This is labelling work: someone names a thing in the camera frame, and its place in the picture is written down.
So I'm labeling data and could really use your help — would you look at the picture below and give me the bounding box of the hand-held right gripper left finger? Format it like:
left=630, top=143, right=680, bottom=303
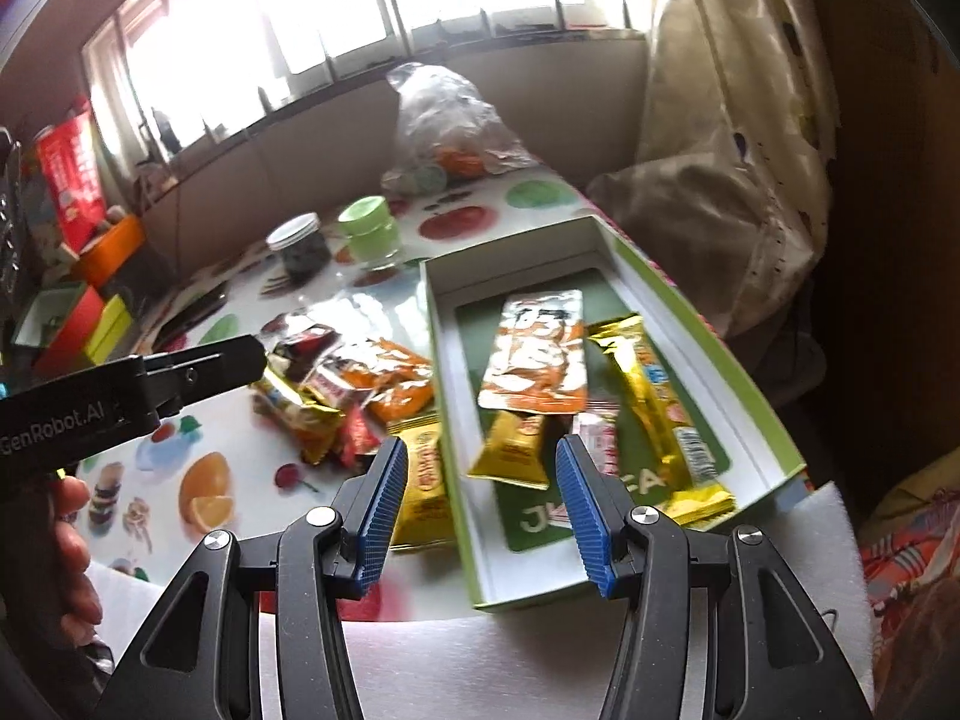
left=94, top=435, right=410, bottom=720

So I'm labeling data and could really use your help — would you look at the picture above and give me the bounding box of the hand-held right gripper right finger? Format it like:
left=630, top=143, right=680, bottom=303
left=553, top=433, right=875, bottom=720

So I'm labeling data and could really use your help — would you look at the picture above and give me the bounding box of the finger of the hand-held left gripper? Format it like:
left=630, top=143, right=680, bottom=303
left=142, top=336, right=269, bottom=425

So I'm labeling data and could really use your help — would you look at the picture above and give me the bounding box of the green white cardboard box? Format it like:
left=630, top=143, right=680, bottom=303
left=418, top=215, right=811, bottom=611

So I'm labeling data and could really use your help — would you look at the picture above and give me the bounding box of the small yellow snack packet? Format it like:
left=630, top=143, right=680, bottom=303
left=466, top=409, right=550, bottom=482
left=386, top=424, right=456, bottom=550

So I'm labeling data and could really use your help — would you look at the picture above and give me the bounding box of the pink white nougat bar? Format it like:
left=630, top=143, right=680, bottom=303
left=571, top=409, right=623, bottom=492
left=300, top=356, right=365, bottom=410

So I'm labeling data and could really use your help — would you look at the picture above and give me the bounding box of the long gold snack bar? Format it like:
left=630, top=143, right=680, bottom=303
left=585, top=315, right=736, bottom=527
left=251, top=375, right=353, bottom=466

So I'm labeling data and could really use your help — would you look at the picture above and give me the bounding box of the orange white snack pouch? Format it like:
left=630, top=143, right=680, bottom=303
left=352, top=337, right=437, bottom=425

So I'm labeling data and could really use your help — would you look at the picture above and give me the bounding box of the orange foil snack pouch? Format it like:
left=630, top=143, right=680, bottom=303
left=480, top=289, right=586, bottom=417

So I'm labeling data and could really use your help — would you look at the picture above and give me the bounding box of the person's left hand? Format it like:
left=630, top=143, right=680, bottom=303
left=49, top=476, right=102, bottom=650

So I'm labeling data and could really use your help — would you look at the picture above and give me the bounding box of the black remote control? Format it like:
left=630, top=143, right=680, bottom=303
left=154, top=281, right=230, bottom=350

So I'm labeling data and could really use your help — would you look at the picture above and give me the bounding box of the fruit printed tablecloth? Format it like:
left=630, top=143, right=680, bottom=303
left=64, top=172, right=601, bottom=616

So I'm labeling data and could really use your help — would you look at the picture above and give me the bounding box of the red box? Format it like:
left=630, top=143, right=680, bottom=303
left=13, top=281, right=106, bottom=376

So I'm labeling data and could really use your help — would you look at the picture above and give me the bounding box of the yellow green box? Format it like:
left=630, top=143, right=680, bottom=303
left=84, top=294, right=134, bottom=365

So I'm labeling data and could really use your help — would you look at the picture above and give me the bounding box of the white lid jar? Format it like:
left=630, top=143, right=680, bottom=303
left=266, top=214, right=331, bottom=286

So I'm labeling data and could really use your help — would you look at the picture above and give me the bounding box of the orange box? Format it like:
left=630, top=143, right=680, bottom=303
left=71, top=214, right=145, bottom=290

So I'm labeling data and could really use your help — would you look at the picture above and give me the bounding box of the white foam sheet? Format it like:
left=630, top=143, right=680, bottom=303
left=259, top=484, right=875, bottom=720

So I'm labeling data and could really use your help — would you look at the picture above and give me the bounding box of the green lid glass jar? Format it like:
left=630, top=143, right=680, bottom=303
left=336, top=196, right=402, bottom=271

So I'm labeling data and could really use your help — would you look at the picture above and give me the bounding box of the red printed bag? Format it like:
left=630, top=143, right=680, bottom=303
left=36, top=109, right=106, bottom=252

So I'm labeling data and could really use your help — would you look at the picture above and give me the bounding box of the colourful patterned cloth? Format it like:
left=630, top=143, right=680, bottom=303
left=859, top=450, right=960, bottom=720

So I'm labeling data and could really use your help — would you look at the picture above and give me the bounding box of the clear plastic bag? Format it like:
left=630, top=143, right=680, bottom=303
left=382, top=62, right=537, bottom=192

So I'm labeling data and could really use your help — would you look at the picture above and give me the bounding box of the cream spotted curtain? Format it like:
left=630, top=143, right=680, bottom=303
left=585, top=0, right=837, bottom=406

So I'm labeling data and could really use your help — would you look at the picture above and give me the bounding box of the brown wooden cabinet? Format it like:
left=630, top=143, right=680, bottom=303
left=795, top=0, right=960, bottom=466

